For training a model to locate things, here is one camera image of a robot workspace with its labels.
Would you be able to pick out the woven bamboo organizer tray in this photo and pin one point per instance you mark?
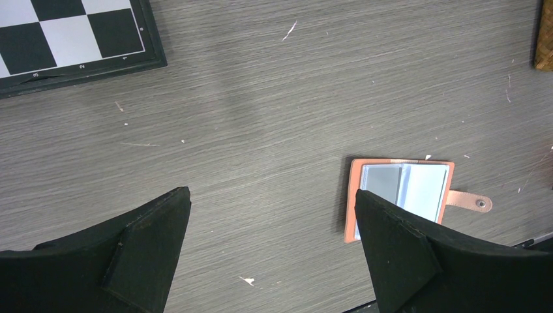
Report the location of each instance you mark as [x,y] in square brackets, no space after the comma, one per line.
[543,49]

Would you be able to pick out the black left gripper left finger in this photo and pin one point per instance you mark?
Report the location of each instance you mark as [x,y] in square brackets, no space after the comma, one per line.
[124,264]

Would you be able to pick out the black white chessboard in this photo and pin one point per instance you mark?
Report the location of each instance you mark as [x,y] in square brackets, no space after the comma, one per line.
[52,44]

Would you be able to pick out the pink leather card holder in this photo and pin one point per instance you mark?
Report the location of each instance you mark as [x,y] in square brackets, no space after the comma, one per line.
[421,187]

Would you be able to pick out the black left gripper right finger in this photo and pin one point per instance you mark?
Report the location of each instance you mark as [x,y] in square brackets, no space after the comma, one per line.
[420,266]

